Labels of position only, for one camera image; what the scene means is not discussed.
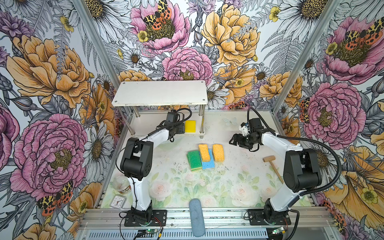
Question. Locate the orange cellulose sponge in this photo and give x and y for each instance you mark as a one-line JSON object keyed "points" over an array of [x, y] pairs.
{"points": [[204, 152]]}

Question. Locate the clear glass bowl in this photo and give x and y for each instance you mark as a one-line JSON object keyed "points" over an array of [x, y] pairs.
{"points": [[121, 184]]}

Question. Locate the green yellow sponge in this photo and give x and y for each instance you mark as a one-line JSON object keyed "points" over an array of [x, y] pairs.
{"points": [[194, 160]]}

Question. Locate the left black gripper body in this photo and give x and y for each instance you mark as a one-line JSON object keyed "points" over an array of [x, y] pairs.
{"points": [[179, 129]]}

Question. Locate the wooden mallet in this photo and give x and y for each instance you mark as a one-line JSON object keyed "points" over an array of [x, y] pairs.
{"points": [[270, 160]]}

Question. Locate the small white alarm clock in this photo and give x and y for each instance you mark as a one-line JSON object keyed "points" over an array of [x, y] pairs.
{"points": [[118, 202]]}

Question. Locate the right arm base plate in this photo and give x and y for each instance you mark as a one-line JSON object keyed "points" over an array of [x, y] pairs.
{"points": [[261, 217]]}

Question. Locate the orange sponge under yellow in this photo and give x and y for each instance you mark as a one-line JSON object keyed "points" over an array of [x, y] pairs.
{"points": [[218, 153]]}

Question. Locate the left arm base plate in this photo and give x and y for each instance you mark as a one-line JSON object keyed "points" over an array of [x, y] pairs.
{"points": [[150, 218]]}

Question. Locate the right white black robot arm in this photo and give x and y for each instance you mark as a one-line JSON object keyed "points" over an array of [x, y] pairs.
{"points": [[301, 171]]}

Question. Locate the grey oval pad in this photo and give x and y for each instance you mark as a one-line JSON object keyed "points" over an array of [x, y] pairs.
{"points": [[197, 218]]}

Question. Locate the blue cellulose sponge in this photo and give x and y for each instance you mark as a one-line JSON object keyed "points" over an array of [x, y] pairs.
{"points": [[211, 163]]}

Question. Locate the green circuit board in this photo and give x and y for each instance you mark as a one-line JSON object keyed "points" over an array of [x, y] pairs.
{"points": [[149, 233]]}

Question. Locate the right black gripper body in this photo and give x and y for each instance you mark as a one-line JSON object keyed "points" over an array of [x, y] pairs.
{"points": [[246, 141]]}

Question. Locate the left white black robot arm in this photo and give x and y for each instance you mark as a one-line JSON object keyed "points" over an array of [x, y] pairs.
{"points": [[137, 161]]}

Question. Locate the white two-tier metal shelf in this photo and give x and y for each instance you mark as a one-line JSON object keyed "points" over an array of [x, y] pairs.
{"points": [[131, 95]]}

